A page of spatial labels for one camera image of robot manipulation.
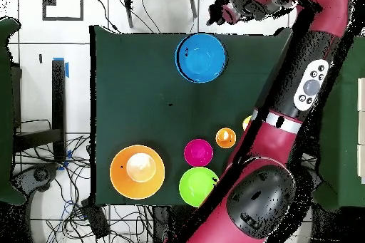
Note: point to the large blue bowl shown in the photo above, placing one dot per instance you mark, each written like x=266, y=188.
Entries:
x=201, y=57

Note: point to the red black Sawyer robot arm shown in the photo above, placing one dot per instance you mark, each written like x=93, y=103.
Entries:
x=271, y=146

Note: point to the white boxes stack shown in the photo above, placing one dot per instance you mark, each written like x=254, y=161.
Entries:
x=361, y=129

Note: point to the yellow cup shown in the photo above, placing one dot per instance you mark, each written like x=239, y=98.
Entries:
x=246, y=122

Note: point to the dark green tablecloth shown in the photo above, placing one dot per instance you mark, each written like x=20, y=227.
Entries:
x=142, y=97

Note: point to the orange cup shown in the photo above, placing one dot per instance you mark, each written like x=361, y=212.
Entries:
x=225, y=138

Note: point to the pink red bowl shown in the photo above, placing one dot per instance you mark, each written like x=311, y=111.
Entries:
x=198, y=153

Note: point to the green cloth side table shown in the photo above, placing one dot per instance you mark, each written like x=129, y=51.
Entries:
x=345, y=140
x=5, y=112

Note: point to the green bowl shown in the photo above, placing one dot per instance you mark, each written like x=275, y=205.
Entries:
x=195, y=187

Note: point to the black stand bar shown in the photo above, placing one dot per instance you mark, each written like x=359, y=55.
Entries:
x=59, y=97

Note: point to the large yellow bowl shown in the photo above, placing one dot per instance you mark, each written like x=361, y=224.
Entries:
x=119, y=177

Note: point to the black power box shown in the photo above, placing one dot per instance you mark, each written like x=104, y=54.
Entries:
x=95, y=220

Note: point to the dark grey chair with knob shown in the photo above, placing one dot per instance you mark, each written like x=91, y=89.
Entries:
x=41, y=174

